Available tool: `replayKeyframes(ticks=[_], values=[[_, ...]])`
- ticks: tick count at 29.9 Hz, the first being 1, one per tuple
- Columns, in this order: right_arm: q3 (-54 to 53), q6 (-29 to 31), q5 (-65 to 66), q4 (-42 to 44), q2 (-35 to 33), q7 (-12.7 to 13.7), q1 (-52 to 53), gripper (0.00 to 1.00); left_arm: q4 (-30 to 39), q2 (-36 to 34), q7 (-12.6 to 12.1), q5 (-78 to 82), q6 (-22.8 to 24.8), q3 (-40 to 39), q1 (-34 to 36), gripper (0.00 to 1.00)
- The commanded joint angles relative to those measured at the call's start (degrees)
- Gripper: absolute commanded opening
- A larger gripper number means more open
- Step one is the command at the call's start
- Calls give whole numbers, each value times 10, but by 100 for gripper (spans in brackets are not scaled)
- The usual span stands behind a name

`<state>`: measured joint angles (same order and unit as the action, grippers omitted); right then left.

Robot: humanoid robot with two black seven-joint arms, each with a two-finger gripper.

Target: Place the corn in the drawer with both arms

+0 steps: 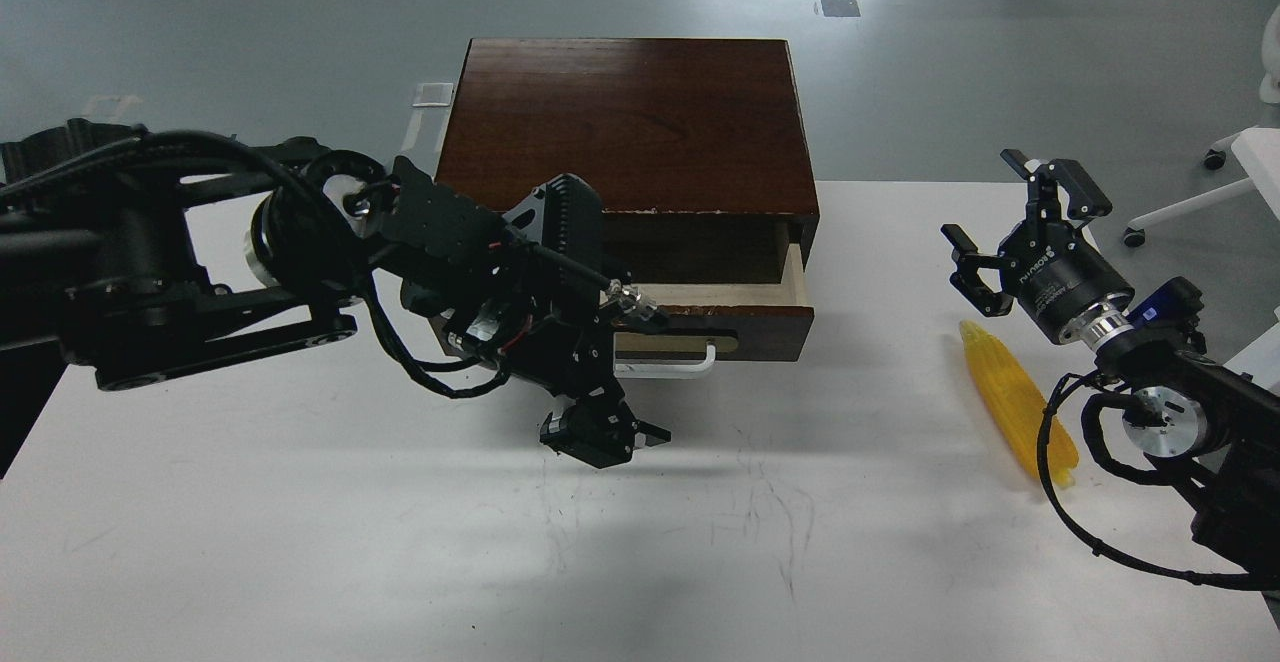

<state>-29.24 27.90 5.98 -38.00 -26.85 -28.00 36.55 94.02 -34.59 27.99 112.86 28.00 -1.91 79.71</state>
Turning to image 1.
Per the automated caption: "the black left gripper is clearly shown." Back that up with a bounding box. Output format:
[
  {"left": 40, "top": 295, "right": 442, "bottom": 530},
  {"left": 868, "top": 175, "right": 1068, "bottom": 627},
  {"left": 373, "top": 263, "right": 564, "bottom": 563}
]
[{"left": 430, "top": 174, "right": 672, "bottom": 469}]

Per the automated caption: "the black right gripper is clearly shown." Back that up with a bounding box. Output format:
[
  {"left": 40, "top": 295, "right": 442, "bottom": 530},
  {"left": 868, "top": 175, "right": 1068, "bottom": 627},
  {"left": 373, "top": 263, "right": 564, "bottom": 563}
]
[{"left": 941, "top": 150, "right": 1134, "bottom": 346}]

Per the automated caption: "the yellow corn cob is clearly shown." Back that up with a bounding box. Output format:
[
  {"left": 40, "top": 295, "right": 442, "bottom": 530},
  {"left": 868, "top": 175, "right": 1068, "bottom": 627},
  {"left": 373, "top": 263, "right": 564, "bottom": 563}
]
[{"left": 957, "top": 320, "right": 1047, "bottom": 481}]

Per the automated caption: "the wooden drawer with white handle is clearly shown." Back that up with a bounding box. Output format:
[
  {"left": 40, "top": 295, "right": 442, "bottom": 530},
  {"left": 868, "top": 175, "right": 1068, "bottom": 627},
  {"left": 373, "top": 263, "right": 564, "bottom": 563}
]
[{"left": 430, "top": 239, "right": 815, "bottom": 382}]

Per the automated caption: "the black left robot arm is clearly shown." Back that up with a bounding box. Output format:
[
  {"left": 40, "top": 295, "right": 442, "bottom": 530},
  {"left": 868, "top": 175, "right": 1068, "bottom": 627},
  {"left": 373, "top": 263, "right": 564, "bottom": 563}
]
[{"left": 1, "top": 118, "right": 671, "bottom": 469}]

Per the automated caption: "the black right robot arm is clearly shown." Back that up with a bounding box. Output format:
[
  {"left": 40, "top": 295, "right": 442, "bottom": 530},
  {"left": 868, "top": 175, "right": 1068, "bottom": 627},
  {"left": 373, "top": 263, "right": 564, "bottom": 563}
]
[{"left": 941, "top": 150, "right": 1279, "bottom": 593}]

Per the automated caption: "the dark wooden drawer cabinet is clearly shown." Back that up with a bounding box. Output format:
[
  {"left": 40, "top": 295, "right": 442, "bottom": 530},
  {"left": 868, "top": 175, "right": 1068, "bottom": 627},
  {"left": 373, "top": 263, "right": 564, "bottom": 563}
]
[{"left": 436, "top": 38, "right": 820, "bottom": 284}]

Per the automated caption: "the white office chair base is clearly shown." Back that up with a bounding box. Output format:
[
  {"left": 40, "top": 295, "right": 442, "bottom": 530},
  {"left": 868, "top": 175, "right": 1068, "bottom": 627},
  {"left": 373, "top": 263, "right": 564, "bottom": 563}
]
[{"left": 1121, "top": 6, "right": 1280, "bottom": 248}]

